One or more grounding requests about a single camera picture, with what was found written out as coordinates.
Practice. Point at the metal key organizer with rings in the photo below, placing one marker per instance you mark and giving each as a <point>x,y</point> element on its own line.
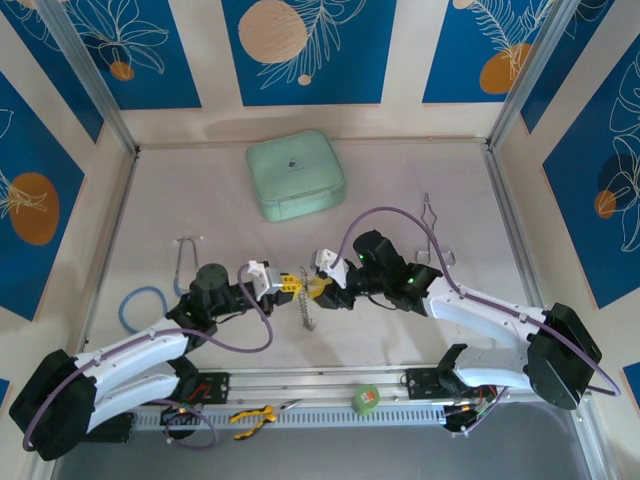
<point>306,315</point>

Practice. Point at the small black circuit board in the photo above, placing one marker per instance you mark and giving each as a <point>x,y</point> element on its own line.
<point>181,412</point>
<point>470,415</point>

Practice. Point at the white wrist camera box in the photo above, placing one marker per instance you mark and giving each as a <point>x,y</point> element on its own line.
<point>330,257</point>
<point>267,282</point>

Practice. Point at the aluminium mounting rail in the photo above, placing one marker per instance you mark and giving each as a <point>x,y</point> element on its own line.
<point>320,385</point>

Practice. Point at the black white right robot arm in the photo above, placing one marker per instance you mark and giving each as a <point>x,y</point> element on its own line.
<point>565,360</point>

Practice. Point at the aluminium table side rail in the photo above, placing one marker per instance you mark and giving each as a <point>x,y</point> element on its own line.
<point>123,200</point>
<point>505,200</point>

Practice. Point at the green tape roll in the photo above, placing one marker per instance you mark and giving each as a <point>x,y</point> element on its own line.
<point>365,400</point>

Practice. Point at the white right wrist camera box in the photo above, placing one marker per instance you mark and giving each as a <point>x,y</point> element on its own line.
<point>330,257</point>

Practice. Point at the black ribbed block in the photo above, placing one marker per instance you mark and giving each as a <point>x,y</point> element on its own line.
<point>120,430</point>

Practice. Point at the mint green zip case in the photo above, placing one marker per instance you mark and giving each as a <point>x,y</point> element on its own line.
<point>295,172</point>

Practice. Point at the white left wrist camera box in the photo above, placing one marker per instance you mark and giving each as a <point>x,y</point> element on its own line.
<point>267,282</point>

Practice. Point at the aluminium frame post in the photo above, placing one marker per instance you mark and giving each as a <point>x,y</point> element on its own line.
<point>87,75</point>
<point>545,75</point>

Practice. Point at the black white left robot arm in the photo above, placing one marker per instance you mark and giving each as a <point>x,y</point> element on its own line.
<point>50,405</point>

